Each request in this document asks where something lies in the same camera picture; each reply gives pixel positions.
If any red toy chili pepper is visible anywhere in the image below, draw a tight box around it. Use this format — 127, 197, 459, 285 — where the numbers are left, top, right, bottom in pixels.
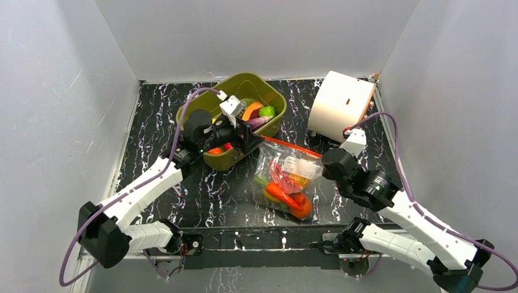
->
269, 161, 310, 194

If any purple cable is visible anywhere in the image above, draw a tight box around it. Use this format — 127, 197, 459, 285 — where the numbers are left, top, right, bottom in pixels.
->
58, 87, 225, 288
344, 111, 518, 292

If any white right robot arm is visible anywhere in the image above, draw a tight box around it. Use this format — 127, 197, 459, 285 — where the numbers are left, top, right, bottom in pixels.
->
321, 148, 491, 292

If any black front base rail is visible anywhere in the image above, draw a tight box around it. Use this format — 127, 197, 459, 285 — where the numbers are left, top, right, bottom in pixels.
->
185, 225, 363, 270

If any orange toy papaya slice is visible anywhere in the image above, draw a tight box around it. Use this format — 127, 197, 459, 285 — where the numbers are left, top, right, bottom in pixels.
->
241, 101, 264, 121

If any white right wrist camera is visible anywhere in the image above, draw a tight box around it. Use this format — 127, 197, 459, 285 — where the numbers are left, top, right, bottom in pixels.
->
340, 128, 367, 157

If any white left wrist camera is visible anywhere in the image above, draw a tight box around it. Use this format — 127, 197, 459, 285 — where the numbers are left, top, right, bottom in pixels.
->
217, 90, 245, 128

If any orange toy fruit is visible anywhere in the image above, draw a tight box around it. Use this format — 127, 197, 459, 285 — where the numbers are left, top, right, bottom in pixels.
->
290, 192, 313, 220

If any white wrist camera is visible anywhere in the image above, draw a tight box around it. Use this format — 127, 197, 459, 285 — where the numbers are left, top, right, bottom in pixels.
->
340, 128, 367, 157
217, 90, 245, 128

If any green toy lime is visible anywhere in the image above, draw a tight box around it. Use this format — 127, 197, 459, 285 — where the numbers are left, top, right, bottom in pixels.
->
258, 106, 276, 118

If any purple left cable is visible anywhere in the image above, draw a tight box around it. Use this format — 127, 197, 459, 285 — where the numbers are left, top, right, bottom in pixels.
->
58, 87, 225, 288

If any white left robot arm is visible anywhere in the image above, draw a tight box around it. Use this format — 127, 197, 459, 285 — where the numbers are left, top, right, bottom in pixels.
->
78, 110, 264, 269

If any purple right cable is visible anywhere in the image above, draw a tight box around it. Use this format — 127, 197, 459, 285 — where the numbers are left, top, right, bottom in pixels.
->
344, 111, 518, 292

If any purple toy eggplant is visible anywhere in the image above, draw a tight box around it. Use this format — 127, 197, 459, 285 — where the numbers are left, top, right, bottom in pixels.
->
247, 115, 273, 131

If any clear zip bag orange zipper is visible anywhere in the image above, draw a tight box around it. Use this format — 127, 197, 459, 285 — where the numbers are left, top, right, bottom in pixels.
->
252, 137, 323, 220

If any white cylindrical appliance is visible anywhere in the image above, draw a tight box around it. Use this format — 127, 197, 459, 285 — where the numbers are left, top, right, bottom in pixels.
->
307, 71, 376, 143

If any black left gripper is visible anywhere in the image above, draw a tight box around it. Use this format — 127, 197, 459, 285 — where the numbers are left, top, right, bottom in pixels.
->
200, 117, 264, 154

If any red toy tomato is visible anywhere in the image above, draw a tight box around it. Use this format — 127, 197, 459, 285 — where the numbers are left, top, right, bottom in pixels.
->
207, 147, 224, 155

